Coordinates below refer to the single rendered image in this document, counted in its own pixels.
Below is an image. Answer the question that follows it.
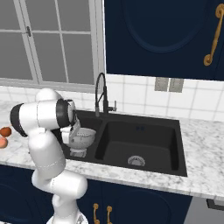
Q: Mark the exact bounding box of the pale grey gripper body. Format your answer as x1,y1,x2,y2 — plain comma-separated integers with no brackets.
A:
59,120,81,146

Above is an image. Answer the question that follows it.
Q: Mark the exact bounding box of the white colander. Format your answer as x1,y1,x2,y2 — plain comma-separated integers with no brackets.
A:
62,127,97,158

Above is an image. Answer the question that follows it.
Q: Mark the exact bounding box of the black sink faucet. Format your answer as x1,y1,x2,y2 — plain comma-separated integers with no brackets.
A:
94,72,118,118

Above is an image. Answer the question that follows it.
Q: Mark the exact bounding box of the orange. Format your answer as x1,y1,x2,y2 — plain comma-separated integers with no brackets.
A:
0,126,13,138

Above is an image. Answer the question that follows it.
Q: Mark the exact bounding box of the peach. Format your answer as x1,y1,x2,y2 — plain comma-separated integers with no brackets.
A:
0,136,9,150

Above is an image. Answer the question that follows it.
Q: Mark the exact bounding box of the black sink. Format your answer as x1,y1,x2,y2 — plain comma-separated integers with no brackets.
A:
52,108,188,178

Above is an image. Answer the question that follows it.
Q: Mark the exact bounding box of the silver sink drain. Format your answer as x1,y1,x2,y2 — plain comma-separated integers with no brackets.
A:
127,155,146,167

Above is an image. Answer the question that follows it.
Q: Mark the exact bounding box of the navy base cupboard door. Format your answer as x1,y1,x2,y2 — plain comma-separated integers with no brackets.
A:
101,181,193,224
0,164,103,224

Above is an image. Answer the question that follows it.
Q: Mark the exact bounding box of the white framed window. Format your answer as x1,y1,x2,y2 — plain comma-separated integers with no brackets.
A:
0,0,106,94

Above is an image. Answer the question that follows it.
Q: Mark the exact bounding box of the dark window latch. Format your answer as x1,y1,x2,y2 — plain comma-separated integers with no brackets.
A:
24,25,32,38

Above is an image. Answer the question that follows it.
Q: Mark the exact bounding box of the grey dishwasher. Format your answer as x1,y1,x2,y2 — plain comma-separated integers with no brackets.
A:
183,196,224,224

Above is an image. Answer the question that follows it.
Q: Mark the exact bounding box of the gold base cupboard handle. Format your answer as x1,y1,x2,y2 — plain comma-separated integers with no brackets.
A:
92,203,101,224
105,205,114,224

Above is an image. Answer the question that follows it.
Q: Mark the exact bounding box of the grey wall outlet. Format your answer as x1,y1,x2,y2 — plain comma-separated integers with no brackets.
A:
169,77,185,94
154,76,170,93

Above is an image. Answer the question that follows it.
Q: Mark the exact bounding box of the navy wall cupboard door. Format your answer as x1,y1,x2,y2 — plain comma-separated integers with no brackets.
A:
103,0,224,82

